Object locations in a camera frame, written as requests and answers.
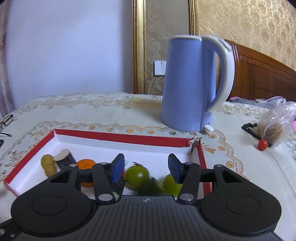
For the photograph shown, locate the orange tangerine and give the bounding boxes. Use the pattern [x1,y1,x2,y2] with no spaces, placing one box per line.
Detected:
[76,159,96,188]

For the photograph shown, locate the black eyeglasses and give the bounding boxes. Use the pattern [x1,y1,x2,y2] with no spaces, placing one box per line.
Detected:
[0,114,14,137]

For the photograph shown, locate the embroidered cream tablecloth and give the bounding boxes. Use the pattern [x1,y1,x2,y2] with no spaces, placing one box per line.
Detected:
[1,93,295,209]

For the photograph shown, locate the gold wall moulding frame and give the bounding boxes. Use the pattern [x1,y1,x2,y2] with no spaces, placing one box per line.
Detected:
[132,0,199,94]

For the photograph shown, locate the wooden bed headboard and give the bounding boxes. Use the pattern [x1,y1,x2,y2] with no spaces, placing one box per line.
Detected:
[227,40,296,101]

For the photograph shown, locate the green tomato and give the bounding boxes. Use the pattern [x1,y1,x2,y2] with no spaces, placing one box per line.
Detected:
[163,174,182,198]
[125,164,149,190]

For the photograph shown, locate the white wall switch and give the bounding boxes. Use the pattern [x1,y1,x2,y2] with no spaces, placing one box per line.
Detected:
[154,60,167,76]

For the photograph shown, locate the black frame under bag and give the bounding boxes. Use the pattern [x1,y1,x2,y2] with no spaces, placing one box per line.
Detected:
[241,123,273,148]

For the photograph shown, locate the purple sugarcane piece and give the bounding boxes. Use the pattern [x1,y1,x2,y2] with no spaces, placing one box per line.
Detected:
[111,176,125,201]

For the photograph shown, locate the far red cherry tomato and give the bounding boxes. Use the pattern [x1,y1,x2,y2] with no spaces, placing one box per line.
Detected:
[257,139,268,151]

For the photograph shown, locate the plastic bag of longans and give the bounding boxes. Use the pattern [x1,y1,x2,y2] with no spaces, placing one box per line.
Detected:
[257,101,295,147]

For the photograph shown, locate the yellow-brown longan fruit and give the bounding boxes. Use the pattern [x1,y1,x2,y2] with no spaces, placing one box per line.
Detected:
[41,154,55,169]

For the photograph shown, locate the red shallow box lid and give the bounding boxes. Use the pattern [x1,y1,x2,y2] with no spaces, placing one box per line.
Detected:
[4,129,207,196]

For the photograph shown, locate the pink floral curtain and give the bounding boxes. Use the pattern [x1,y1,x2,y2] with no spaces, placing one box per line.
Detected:
[0,1,15,117]

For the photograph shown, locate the green cucumber piece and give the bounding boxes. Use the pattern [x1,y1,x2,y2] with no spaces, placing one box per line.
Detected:
[138,177,165,196]

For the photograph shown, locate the blue electric kettle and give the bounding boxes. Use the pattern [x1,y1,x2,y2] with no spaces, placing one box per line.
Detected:
[161,35,235,132]

